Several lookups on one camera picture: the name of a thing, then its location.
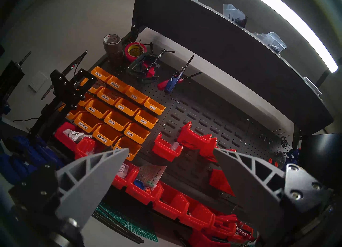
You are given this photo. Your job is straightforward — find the red and black marker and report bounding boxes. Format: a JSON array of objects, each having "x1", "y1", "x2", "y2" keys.
[{"x1": 235, "y1": 224, "x2": 255, "y2": 241}]

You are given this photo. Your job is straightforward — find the dark metal C-clamp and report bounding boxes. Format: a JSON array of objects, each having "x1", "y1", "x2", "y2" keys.
[{"x1": 127, "y1": 42, "x2": 175, "y2": 83}]

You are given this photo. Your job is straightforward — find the silver manual bag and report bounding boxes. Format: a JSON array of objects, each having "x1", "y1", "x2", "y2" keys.
[{"x1": 136, "y1": 164, "x2": 166, "y2": 191}]

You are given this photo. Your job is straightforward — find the black monitor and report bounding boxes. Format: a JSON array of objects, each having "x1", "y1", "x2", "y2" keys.
[{"x1": 299, "y1": 133, "x2": 342, "y2": 193}]

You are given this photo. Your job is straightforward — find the black soldering iron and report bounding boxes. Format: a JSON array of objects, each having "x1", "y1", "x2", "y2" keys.
[{"x1": 41, "y1": 50, "x2": 88, "y2": 101}]

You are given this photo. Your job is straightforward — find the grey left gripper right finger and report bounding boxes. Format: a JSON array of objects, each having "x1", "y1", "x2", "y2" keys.
[{"x1": 214, "y1": 148, "x2": 287, "y2": 245}]

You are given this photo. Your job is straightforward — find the white crumpled packet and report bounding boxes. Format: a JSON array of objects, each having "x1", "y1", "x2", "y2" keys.
[{"x1": 63, "y1": 129, "x2": 86, "y2": 142}]

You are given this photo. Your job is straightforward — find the orange bin labelled M4X4X6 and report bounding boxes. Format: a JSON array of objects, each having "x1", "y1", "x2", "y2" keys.
[{"x1": 97, "y1": 87, "x2": 122, "y2": 105}]

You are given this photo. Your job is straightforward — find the blue bar clamp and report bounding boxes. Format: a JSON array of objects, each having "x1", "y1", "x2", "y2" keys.
[
  {"x1": 11, "y1": 136, "x2": 63, "y2": 169},
  {"x1": 0, "y1": 153, "x2": 31, "y2": 185}
]

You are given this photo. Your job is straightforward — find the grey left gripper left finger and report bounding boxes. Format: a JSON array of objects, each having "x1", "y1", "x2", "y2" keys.
[{"x1": 55, "y1": 148, "x2": 130, "y2": 228}]

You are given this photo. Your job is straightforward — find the orange bin labelled M3-4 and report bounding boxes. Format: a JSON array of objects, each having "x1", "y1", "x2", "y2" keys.
[{"x1": 134, "y1": 110, "x2": 159, "y2": 129}]

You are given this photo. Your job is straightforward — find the black metal stand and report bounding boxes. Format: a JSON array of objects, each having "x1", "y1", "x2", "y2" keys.
[{"x1": 27, "y1": 68, "x2": 98, "y2": 143}]

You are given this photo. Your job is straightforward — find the orange bin labelled M3-6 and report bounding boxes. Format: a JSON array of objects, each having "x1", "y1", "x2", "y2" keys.
[{"x1": 124, "y1": 122, "x2": 150, "y2": 145}]

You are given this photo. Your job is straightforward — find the grey metal pegboard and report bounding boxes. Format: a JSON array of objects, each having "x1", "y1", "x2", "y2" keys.
[{"x1": 99, "y1": 60, "x2": 300, "y2": 209}]

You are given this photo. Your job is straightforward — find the red utility lighter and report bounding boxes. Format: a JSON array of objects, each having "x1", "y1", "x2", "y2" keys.
[{"x1": 157, "y1": 72, "x2": 203, "y2": 91}]

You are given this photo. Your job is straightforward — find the orange bin labelled M4-0.7 HEX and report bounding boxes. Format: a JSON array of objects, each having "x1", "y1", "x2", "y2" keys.
[{"x1": 114, "y1": 137, "x2": 142, "y2": 161}]

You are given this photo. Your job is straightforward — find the orange bin labelled M3X5X4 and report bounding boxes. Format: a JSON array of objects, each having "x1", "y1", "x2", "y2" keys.
[{"x1": 91, "y1": 66, "x2": 112, "y2": 82}]

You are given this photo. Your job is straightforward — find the orange bin labelled M2.5-5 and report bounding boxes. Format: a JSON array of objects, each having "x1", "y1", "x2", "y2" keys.
[{"x1": 92, "y1": 124, "x2": 123, "y2": 147}]

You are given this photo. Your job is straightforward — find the thin black rod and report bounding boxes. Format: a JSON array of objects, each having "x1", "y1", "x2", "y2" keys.
[
  {"x1": 99, "y1": 206, "x2": 145, "y2": 243},
  {"x1": 92, "y1": 212, "x2": 142, "y2": 245}
]

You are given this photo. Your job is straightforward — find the orange bin labelled M3X8 BAD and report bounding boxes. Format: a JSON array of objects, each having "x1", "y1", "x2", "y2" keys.
[{"x1": 107, "y1": 76, "x2": 130, "y2": 93}]

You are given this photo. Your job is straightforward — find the grey duct tape roll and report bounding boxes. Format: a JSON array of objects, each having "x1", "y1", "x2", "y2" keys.
[{"x1": 103, "y1": 34, "x2": 124, "y2": 60}]

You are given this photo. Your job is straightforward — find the orange bin labelled M3X6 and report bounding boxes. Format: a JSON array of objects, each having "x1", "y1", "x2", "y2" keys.
[{"x1": 144, "y1": 97, "x2": 166, "y2": 115}]

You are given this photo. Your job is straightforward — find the orange bin labelled M2.5-6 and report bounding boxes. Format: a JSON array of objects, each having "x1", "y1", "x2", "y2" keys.
[{"x1": 74, "y1": 112, "x2": 103, "y2": 133}]

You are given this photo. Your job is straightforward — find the orange bin labelled M3-12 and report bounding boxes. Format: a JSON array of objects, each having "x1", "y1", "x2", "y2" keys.
[{"x1": 85, "y1": 99, "x2": 112, "y2": 119}]

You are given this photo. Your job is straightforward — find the white wall switch plate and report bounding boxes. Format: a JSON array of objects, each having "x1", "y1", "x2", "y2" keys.
[{"x1": 28, "y1": 72, "x2": 48, "y2": 92}]

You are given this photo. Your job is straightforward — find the clear bag of dark parts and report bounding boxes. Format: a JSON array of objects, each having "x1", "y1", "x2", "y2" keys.
[
  {"x1": 223, "y1": 4, "x2": 247, "y2": 28},
  {"x1": 252, "y1": 32, "x2": 287, "y2": 54}
]

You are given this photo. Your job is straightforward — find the orange bin labelled M3-8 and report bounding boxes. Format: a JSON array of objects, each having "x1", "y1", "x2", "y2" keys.
[{"x1": 104, "y1": 111, "x2": 133, "y2": 131}]

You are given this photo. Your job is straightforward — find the black overhead shelf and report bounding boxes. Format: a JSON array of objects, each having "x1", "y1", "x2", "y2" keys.
[{"x1": 132, "y1": 0, "x2": 334, "y2": 136}]

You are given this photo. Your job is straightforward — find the orange parts bin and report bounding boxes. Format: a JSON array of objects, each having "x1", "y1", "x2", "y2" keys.
[
  {"x1": 58, "y1": 104, "x2": 86, "y2": 120},
  {"x1": 80, "y1": 78, "x2": 104, "y2": 94},
  {"x1": 77, "y1": 93, "x2": 94, "y2": 107}
]

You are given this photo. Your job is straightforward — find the green cutting mat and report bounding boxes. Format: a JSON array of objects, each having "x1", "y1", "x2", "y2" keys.
[{"x1": 95, "y1": 201, "x2": 158, "y2": 243}]

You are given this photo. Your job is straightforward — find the red handled tools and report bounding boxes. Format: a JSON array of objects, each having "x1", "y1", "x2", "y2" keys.
[{"x1": 211, "y1": 214, "x2": 238, "y2": 233}]

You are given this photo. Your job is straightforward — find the blue utility lighter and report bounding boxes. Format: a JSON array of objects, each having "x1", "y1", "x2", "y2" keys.
[{"x1": 164, "y1": 55, "x2": 195, "y2": 94}]

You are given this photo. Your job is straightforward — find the red tape roll yellow core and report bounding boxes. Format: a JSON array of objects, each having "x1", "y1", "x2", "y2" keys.
[{"x1": 124, "y1": 42, "x2": 147, "y2": 62}]

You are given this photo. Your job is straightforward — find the orange bin labelled M4-6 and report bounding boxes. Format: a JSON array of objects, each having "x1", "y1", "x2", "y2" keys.
[{"x1": 115, "y1": 98, "x2": 141, "y2": 116}]

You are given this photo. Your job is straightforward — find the white ceiling light bar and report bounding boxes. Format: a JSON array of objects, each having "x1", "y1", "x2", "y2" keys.
[{"x1": 232, "y1": 0, "x2": 338, "y2": 73}]

